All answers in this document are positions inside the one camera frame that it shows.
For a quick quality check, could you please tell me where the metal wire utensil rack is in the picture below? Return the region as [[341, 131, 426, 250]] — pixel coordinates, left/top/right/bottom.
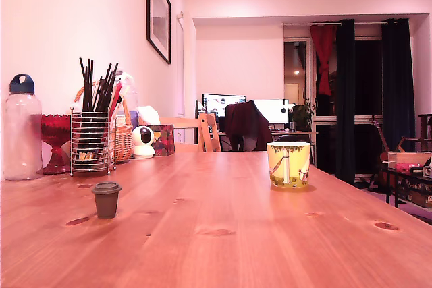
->
[[70, 105, 117, 177]]

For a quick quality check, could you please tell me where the olive grey coffee capsule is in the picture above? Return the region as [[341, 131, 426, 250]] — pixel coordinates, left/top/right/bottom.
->
[[91, 181, 122, 219]]

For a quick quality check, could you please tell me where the wicker basket with handle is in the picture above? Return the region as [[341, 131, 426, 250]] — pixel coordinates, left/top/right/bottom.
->
[[73, 80, 135, 163]]

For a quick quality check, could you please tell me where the green potted plant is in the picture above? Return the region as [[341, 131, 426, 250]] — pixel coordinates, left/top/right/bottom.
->
[[290, 98, 317, 132]]

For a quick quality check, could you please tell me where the black framed picture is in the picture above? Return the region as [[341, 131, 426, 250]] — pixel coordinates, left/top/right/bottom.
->
[[146, 0, 172, 65]]

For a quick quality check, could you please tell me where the red utensil handle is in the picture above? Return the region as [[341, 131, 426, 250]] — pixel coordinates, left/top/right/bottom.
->
[[107, 80, 123, 117]]

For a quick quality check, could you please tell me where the pale wooden box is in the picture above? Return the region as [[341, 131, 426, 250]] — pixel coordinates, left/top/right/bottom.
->
[[387, 151, 432, 169]]

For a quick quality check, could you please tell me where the white wall pipe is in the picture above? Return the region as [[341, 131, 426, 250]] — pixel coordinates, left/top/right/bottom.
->
[[175, 11, 186, 119]]

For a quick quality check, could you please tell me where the floral tissue box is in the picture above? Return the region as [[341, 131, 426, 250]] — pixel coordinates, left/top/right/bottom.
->
[[148, 124, 176, 157]]

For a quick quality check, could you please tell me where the computer monitor with windows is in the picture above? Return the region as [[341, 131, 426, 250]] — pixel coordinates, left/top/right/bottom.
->
[[202, 92, 247, 117]]

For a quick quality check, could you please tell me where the narrow black curtain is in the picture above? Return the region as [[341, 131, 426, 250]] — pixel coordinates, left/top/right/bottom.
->
[[335, 18, 356, 186]]

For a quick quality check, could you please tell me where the maroon jacket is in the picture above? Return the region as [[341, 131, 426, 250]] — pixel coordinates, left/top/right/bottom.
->
[[224, 100, 273, 152]]

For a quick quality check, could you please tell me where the pink object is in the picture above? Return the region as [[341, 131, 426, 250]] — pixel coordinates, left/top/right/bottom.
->
[[394, 162, 423, 173]]

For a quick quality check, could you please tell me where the white plastic bag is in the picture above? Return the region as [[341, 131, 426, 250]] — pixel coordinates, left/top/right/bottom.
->
[[114, 71, 140, 113]]

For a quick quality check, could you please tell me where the light wooden chair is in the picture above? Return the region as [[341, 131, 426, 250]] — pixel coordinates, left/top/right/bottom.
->
[[158, 116, 200, 153]]

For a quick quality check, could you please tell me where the wooden high chair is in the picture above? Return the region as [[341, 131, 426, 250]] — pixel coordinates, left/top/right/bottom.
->
[[197, 112, 223, 153]]

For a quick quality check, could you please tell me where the yellow illustrated cup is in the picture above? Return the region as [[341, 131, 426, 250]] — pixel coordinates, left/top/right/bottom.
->
[[266, 142, 311, 189]]

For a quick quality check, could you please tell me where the dark board game box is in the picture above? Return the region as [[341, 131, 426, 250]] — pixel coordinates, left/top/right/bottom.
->
[[400, 176, 432, 208]]

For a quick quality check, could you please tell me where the acoustic guitar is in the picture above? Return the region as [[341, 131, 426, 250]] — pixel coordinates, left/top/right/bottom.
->
[[370, 115, 392, 188]]

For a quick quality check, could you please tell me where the white tissue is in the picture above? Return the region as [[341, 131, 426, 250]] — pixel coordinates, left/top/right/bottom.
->
[[137, 105, 161, 126]]

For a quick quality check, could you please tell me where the bright white computer monitor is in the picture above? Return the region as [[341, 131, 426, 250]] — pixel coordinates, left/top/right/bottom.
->
[[252, 98, 290, 125]]

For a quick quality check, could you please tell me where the black chopstick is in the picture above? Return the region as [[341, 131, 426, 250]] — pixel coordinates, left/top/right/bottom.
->
[[78, 57, 87, 113], [96, 62, 119, 113], [86, 59, 95, 113]]

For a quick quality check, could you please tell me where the wide black curtain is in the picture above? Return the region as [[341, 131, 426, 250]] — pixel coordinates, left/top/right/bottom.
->
[[381, 18, 416, 154]]

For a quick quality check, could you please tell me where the black side table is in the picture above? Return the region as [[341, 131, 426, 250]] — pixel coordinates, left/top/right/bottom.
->
[[381, 165, 432, 208]]

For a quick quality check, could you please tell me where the tied red curtain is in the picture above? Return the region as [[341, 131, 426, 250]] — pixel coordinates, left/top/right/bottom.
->
[[310, 24, 338, 96]]

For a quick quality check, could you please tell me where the clear bottle with blue cap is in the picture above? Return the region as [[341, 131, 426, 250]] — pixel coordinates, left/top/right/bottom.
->
[[2, 74, 44, 181]]

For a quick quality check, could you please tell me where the grey office chair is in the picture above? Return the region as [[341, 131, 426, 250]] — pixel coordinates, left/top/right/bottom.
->
[[236, 132, 261, 152]]

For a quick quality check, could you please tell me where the small white round camera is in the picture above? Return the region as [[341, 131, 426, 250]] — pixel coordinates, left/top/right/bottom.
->
[[131, 125, 156, 159]]

